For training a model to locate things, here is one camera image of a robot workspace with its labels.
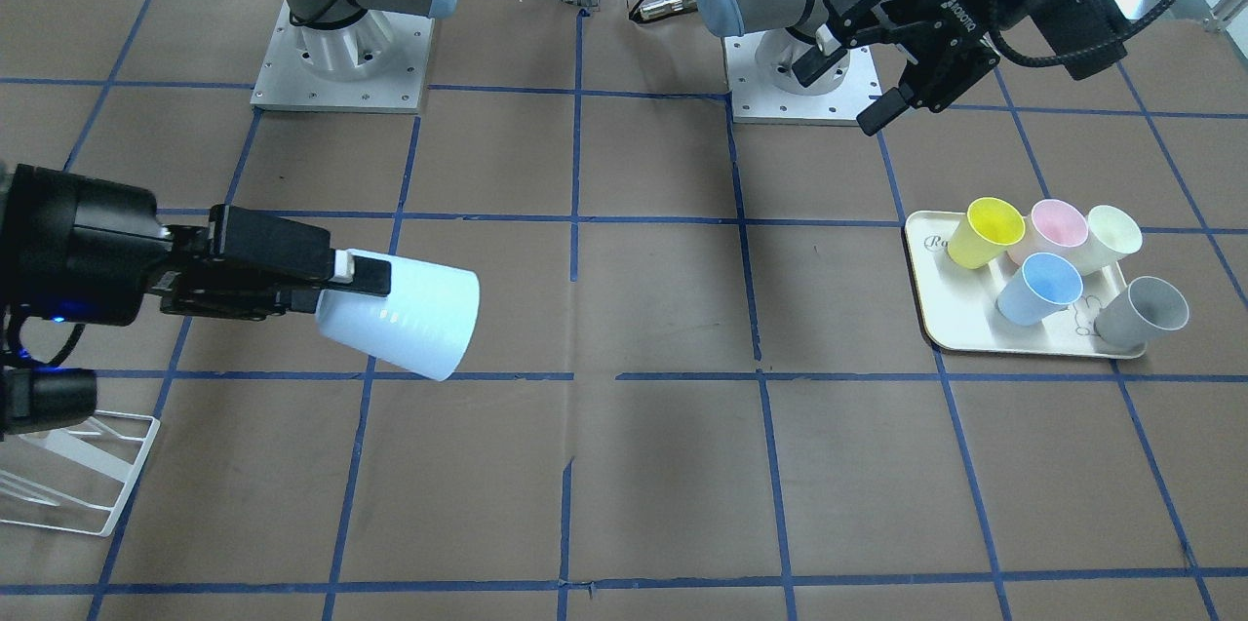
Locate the light blue plastic cup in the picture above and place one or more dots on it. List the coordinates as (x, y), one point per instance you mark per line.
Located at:
(424, 324)

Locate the cream plastic tray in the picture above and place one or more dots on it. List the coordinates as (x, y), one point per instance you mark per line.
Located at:
(984, 310)

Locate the grey plastic cup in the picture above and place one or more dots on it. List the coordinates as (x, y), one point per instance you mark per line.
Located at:
(1148, 308)

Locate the cream white plastic cup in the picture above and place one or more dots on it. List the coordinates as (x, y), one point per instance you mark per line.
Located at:
(1112, 235)

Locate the white wire cup rack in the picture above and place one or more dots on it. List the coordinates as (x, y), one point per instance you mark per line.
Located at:
(76, 479)

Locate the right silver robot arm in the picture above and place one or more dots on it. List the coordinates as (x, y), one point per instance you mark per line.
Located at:
(498, 235)

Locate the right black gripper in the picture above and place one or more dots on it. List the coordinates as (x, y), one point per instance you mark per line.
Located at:
(86, 246)

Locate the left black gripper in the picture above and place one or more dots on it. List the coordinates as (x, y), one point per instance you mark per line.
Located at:
(960, 12)

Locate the pink plastic cup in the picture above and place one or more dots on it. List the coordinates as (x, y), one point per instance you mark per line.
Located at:
(1050, 226)

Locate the yellow plastic cup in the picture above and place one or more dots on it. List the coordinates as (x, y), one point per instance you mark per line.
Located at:
(989, 228)

